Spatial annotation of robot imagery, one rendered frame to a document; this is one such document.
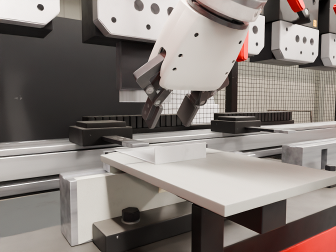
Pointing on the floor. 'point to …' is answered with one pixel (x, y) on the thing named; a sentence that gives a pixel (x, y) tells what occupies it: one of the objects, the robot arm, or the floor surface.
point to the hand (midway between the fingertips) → (169, 112)
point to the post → (232, 90)
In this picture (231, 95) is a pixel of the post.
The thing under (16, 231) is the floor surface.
